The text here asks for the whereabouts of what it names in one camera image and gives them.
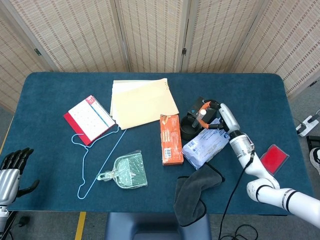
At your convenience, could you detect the light blue wire hanger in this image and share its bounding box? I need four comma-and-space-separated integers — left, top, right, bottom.
71, 124, 127, 200

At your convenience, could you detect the red desk calendar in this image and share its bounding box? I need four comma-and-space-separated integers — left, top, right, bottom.
63, 94, 117, 147

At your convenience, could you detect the green dustpan in plastic wrap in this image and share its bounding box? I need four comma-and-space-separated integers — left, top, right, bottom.
96, 149, 149, 190

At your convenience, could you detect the white power strip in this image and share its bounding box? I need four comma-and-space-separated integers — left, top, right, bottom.
295, 114, 320, 137

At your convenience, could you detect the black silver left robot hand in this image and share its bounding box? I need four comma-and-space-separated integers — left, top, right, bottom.
0, 147, 40, 206

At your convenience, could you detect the transparent test tube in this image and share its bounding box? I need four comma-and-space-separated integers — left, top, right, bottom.
192, 109, 208, 128

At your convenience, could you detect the cream paper folder stack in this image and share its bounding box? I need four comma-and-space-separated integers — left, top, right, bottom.
109, 77, 180, 131

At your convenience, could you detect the orange cardboard box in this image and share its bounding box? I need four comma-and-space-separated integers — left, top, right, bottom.
159, 114, 185, 166

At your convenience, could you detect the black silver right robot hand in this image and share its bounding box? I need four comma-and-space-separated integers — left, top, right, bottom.
197, 99, 242, 137

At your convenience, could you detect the black cable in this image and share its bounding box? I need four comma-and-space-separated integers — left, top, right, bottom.
217, 149, 260, 240

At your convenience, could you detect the black cardboard box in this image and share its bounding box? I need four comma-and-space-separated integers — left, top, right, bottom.
187, 96, 220, 121

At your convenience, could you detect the white black shoe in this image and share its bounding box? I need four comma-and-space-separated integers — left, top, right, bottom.
309, 147, 320, 175

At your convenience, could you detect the woven folding screen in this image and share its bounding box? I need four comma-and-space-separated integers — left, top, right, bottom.
0, 0, 320, 113

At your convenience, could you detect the red ink pad case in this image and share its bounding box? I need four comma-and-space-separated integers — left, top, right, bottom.
259, 144, 290, 176

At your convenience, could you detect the black floor box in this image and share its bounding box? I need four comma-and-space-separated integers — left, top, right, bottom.
306, 135, 320, 149

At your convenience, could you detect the grey microfibre cloth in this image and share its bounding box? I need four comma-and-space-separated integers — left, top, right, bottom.
173, 162, 225, 228

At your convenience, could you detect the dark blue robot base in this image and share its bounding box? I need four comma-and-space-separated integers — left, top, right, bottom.
104, 212, 212, 240

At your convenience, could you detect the blue white wipes package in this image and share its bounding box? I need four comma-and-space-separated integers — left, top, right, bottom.
181, 118, 231, 170

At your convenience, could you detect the black mesh pen cup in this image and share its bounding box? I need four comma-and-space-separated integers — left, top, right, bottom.
179, 115, 202, 141

